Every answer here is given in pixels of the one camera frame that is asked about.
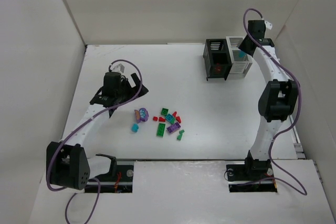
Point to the purple paw print lego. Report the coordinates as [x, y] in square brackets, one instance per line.
[141, 115]

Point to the small cyan lego block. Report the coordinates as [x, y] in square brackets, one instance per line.
[134, 128]

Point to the black slatted container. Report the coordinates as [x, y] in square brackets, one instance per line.
[216, 52]

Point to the small green lego piece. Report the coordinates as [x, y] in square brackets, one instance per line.
[180, 135]

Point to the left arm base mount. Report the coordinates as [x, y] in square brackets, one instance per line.
[121, 182]

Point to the teal square lego piece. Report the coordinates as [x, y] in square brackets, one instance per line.
[170, 118]

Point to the cyan and green lego block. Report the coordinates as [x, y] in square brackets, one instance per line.
[241, 54]

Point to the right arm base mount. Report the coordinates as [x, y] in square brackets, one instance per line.
[249, 180]

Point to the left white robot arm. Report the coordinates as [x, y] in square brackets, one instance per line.
[67, 165]

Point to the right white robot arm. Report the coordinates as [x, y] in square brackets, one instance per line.
[275, 104]

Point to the square green lego piece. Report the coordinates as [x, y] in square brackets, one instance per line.
[164, 112]

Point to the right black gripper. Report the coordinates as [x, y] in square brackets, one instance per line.
[247, 46]

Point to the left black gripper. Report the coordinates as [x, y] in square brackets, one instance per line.
[135, 87]

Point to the white slatted container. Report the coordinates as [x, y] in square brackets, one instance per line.
[240, 66]

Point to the long green lego plate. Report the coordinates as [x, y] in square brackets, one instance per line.
[160, 130]

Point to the purple lego plate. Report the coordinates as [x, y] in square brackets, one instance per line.
[173, 128]

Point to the red lego slope right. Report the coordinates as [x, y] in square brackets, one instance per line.
[178, 119]

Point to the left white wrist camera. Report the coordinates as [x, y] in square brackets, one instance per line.
[119, 68]

